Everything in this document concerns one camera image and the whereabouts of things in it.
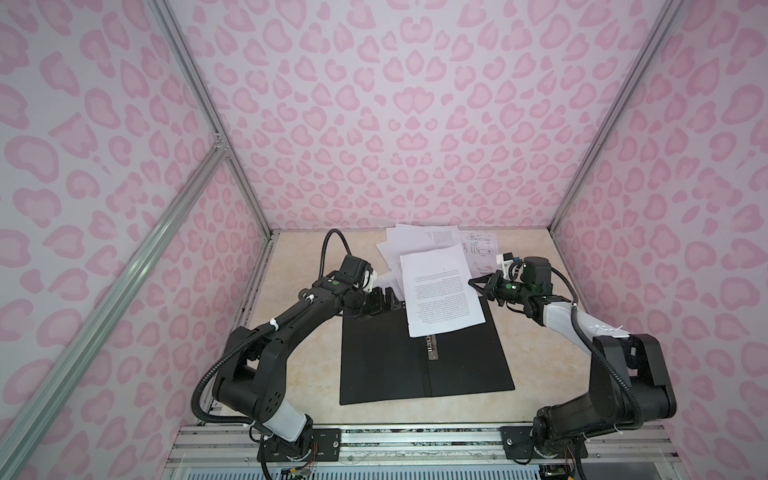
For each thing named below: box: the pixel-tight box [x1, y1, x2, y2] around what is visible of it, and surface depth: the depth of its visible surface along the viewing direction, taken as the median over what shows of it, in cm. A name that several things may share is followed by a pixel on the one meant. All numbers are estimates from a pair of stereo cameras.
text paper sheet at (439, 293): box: [399, 243, 486, 338], surface depth 89 cm
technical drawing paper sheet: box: [458, 230, 501, 278], surface depth 117 cm
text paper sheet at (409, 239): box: [376, 224, 462, 283], surface depth 121 cm
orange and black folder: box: [340, 297, 515, 405], surface depth 87 cm
